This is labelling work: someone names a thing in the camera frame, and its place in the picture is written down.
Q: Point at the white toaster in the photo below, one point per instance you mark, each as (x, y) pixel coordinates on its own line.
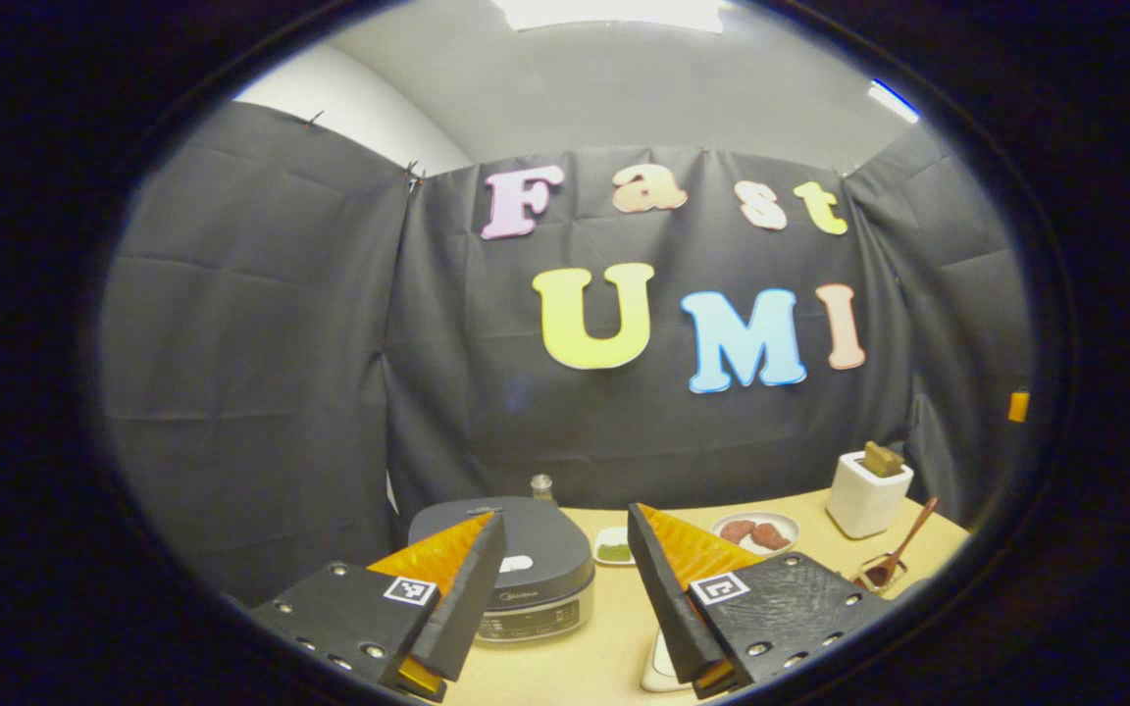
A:
(864, 505)

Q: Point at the silver black rice cooker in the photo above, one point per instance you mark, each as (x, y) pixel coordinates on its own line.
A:
(545, 579)

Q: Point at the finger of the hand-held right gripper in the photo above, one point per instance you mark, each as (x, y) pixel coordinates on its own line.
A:
(1018, 407)

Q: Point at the brown toast slice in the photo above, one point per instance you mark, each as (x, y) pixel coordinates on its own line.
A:
(883, 459)

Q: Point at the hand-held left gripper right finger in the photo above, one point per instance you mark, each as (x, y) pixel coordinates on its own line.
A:
(668, 598)

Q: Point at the small glass bottle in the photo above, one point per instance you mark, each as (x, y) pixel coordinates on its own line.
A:
(542, 488)

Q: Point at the black backdrop cloth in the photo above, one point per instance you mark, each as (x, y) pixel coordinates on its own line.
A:
(261, 373)

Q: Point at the white round plate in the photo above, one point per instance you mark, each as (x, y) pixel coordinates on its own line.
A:
(787, 525)

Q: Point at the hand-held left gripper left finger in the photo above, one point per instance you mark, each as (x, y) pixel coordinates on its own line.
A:
(467, 608)

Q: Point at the brown wooden spoon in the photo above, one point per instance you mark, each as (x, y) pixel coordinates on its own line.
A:
(908, 539)

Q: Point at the brown meat piece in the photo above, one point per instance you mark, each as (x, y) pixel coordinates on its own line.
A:
(771, 536)
(737, 531)

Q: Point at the small ceiling light panel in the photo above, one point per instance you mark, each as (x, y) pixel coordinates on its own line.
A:
(894, 101)

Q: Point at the white divided bean dish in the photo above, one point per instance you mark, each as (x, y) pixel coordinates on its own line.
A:
(614, 552)

